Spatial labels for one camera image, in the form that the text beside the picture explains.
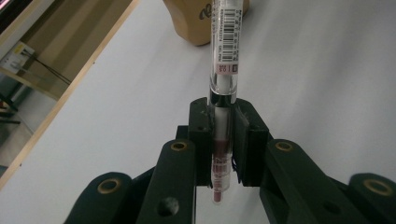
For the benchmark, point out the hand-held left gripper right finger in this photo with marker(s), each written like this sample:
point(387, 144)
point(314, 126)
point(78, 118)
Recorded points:
point(249, 146)

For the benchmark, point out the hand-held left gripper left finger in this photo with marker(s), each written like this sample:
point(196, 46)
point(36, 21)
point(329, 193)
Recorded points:
point(202, 143)

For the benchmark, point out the clear pen with barcode label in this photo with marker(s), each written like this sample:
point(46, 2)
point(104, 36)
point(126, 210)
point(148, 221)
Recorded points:
point(224, 46)

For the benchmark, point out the tan pen holder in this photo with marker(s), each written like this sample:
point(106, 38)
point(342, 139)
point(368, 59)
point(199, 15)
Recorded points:
point(190, 21)

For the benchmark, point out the light wooden desk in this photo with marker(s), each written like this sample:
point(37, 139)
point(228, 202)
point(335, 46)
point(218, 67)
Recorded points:
point(62, 37)

